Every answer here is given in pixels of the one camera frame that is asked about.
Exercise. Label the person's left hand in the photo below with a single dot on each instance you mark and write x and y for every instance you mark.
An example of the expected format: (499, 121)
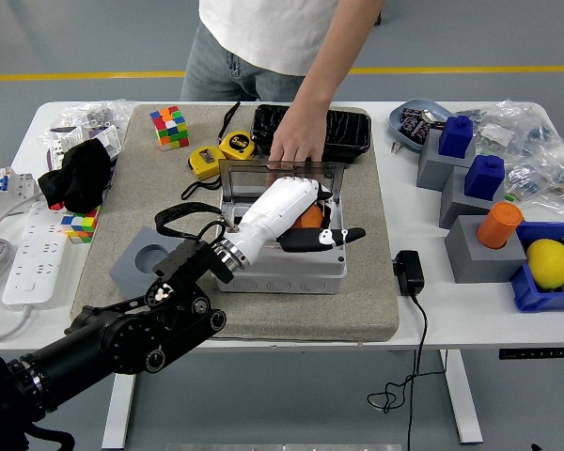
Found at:
(298, 138)

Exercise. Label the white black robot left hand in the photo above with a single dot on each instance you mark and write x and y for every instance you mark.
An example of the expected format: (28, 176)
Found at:
(268, 211)

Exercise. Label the orange cylinder battery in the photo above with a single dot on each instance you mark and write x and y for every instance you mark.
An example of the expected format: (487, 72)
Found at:
(310, 218)
(498, 225)

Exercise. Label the smoked transparent box lid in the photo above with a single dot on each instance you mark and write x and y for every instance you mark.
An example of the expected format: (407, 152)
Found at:
(224, 183)

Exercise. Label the grey block with round hole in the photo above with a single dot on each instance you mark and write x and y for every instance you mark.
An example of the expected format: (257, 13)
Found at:
(131, 263)

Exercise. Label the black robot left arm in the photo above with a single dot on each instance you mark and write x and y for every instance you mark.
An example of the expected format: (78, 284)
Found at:
(122, 338)

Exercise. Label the person's left forearm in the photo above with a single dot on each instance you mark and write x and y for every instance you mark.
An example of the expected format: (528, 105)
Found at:
(333, 61)

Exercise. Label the black plastic tray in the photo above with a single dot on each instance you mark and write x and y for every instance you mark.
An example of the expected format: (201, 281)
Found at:
(348, 131)

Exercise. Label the large yellow tape measure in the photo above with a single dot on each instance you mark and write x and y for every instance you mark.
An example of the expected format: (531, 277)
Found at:
(237, 145)

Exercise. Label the small yellow tape measure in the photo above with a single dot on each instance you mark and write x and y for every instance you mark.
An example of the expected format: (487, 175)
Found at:
(207, 162)

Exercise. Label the white table leg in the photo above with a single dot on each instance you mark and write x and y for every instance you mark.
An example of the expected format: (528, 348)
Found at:
(465, 404)
(122, 409)

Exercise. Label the black table control panel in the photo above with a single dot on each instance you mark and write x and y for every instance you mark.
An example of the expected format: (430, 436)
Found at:
(536, 353)

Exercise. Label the blue-grey dish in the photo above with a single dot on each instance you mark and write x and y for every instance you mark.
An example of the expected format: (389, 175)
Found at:
(395, 117)

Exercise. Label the small metal clip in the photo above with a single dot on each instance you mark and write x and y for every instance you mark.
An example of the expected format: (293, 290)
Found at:
(397, 147)

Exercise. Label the grey-brown fabric mat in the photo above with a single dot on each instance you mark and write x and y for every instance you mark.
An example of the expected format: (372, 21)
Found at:
(310, 315)

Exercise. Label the person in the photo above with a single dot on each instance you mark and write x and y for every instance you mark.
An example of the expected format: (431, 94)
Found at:
(263, 28)

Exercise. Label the dark patterned snack packet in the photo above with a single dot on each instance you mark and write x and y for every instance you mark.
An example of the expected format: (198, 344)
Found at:
(416, 128)

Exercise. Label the colourful puzzle cube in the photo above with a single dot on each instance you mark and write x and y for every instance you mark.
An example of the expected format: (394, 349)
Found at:
(169, 127)
(77, 225)

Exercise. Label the brown silver wrapped bar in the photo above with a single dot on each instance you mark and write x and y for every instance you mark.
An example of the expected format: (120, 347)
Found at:
(432, 118)

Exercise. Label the blue plastic bin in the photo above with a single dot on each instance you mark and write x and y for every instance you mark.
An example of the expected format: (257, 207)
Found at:
(545, 300)

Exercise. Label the black power adapter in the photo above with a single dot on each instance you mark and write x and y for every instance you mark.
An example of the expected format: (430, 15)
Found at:
(411, 275)

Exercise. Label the blue block with knob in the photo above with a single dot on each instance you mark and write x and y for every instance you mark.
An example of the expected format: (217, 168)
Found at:
(456, 138)
(484, 181)

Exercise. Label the yellow lemon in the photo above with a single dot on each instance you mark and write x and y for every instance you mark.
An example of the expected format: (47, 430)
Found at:
(547, 263)

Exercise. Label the black cloth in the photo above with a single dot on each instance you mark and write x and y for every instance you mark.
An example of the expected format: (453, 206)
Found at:
(80, 174)

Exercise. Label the clear bag of screws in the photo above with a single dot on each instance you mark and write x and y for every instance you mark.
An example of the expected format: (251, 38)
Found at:
(98, 115)

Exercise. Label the white purple packaging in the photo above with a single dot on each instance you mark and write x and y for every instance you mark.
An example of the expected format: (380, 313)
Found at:
(70, 136)

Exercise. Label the clear bag of small parts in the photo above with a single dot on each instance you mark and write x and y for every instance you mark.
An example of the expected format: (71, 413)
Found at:
(545, 174)
(512, 127)

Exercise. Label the small green connector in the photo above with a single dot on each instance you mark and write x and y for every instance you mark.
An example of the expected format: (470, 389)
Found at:
(511, 197)

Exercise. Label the white power strip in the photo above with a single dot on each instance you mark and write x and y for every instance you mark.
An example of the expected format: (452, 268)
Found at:
(33, 263)

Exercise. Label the white circuit breaker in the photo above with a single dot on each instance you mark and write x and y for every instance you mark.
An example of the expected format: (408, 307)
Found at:
(4, 188)

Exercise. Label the grey plastic enclosure box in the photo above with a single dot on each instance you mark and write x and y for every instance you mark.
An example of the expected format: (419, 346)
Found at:
(286, 282)

